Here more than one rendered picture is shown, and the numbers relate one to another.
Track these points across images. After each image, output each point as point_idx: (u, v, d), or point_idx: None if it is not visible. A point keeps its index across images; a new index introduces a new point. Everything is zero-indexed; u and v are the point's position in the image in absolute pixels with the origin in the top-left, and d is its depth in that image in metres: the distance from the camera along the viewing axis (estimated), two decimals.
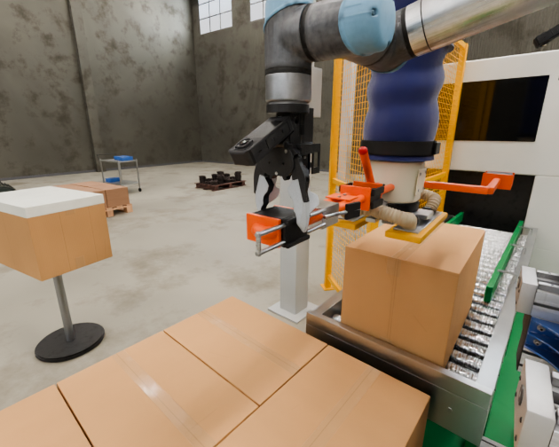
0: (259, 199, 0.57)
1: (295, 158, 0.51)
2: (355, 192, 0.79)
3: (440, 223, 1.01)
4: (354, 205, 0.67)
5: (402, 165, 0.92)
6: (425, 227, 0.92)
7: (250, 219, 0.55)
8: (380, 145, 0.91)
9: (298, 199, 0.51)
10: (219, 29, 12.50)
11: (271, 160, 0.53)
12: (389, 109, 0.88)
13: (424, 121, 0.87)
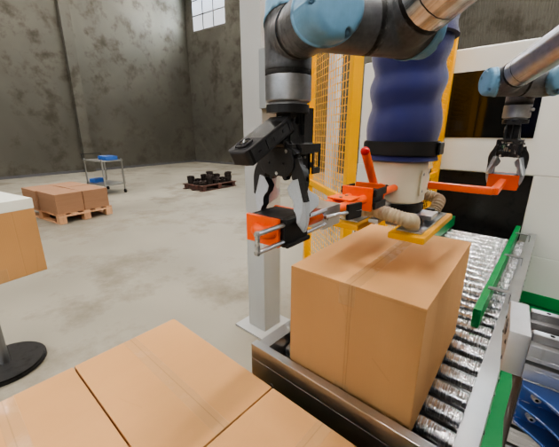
0: (259, 199, 0.57)
1: (295, 158, 0.51)
2: (357, 192, 0.79)
3: (444, 224, 1.00)
4: (355, 205, 0.66)
5: (405, 166, 0.91)
6: (429, 228, 0.91)
7: (250, 219, 0.55)
8: (382, 145, 0.90)
9: (298, 199, 0.51)
10: (212, 27, 12.24)
11: (271, 160, 0.53)
12: (392, 109, 0.88)
13: (428, 121, 0.86)
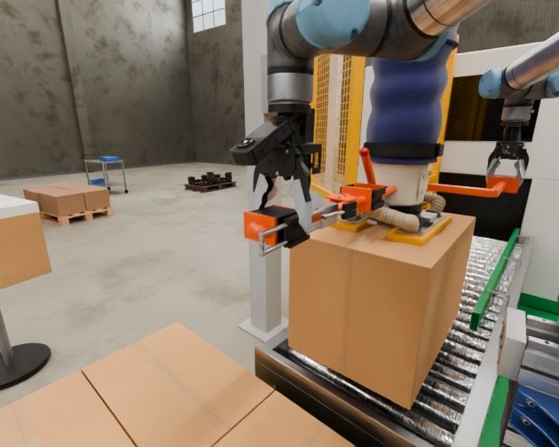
0: (258, 198, 0.57)
1: (296, 158, 0.51)
2: (356, 193, 0.79)
3: (444, 226, 1.00)
4: (350, 205, 0.67)
5: (405, 168, 0.91)
6: (428, 230, 0.91)
7: (248, 217, 0.55)
8: (382, 147, 0.90)
9: (300, 199, 0.51)
10: (213, 27, 12.27)
11: (271, 160, 0.53)
12: (391, 111, 0.88)
13: (428, 122, 0.86)
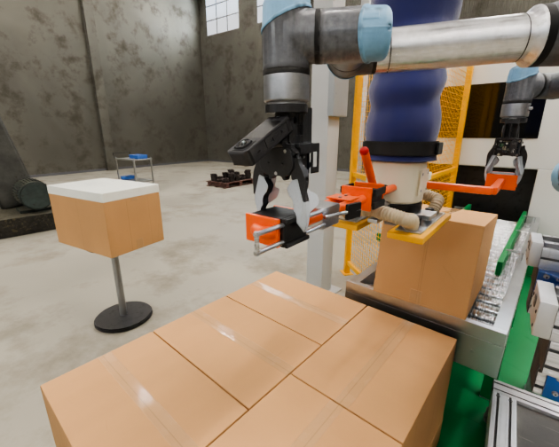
0: (259, 199, 0.57)
1: (295, 158, 0.51)
2: (356, 192, 0.79)
3: (443, 224, 1.00)
4: (354, 205, 0.66)
5: (405, 166, 0.91)
6: (428, 228, 0.91)
7: (249, 219, 0.55)
8: (381, 145, 0.90)
9: (298, 199, 0.51)
10: (226, 31, 12.75)
11: (270, 160, 0.53)
12: (390, 109, 0.88)
13: (427, 121, 0.86)
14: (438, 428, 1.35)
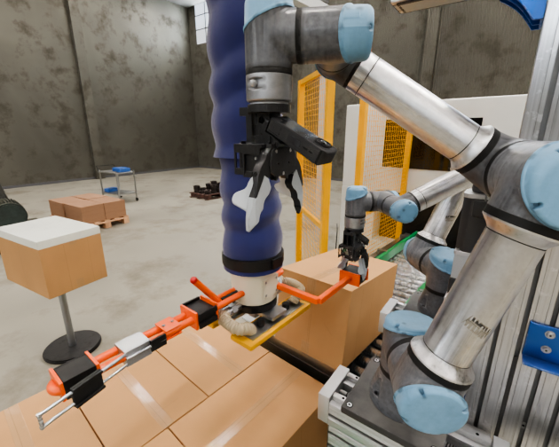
0: (260, 203, 0.50)
1: None
2: (188, 314, 0.96)
3: (294, 318, 1.17)
4: (158, 339, 0.85)
5: (248, 277, 1.08)
6: (268, 330, 1.08)
7: (50, 374, 0.72)
8: (227, 262, 1.07)
9: (299, 186, 0.58)
10: None
11: (279, 160, 0.51)
12: (231, 233, 1.05)
13: (259, 245, 1.03)
14: None
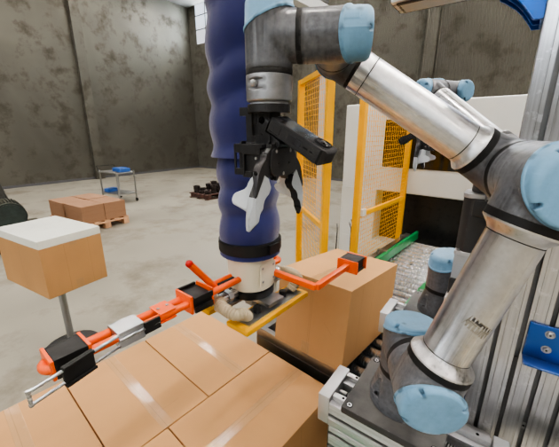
0: (260, 203, 0.50)
1: None
2: (183, 298, 0.95)
3: (291, 306, 1.16)
4: (152, 321, 0.83)
5: (245, 262, 1.07)
6: (264, 316, 1.07)
7: (41, 354, 0.71)
8: (224, 247, 1.06)
9: (299, 186, 0.58)
10: None
11: (279, 160, 0.51)
12: (227, 218, 1.03)
13: (255, 230, 1.02)
14: None
